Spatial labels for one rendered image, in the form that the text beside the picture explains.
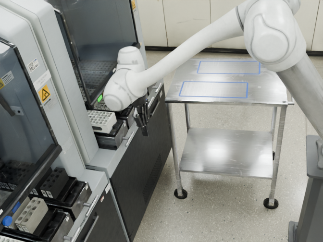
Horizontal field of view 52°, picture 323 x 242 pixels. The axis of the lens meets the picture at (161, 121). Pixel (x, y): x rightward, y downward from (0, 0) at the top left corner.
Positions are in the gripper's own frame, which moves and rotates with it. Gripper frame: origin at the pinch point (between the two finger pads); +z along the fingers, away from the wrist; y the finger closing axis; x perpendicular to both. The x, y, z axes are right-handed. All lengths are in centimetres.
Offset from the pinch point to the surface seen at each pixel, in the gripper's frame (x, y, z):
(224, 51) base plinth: -18, -232, 81
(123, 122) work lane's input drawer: -13.5, -3.7, 1.3
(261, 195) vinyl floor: 51, -42, 82
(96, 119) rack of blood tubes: -22.9, 3.6, -5.0
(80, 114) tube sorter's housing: -20.5, 14.9, -17.2
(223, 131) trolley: 20, -68, 54
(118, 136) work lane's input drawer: -12.4, 4.3, 2.9
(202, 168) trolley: 16, -31, 54
